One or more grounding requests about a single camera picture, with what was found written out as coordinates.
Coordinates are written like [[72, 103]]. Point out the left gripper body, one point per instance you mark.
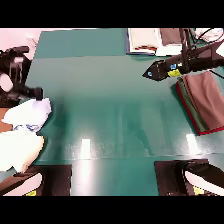
[[34, 92]]

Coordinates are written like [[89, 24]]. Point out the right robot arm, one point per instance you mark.
[[206, 55]]

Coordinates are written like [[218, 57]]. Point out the white folded garment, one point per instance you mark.
[[168, 50]]

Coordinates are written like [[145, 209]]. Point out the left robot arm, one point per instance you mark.
[[12, 68]]

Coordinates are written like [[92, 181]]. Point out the heap of clothes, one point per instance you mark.
[[210, 34]]

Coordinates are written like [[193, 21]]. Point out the pale lavender T-shirt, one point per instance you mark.
[[30, 111]]

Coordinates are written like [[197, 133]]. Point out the cream garment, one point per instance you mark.
[[19, 148]]

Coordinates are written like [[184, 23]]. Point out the dark brown folded garment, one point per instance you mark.
[[170, 36]]

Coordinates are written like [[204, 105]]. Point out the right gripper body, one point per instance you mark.
[[159, 69]]

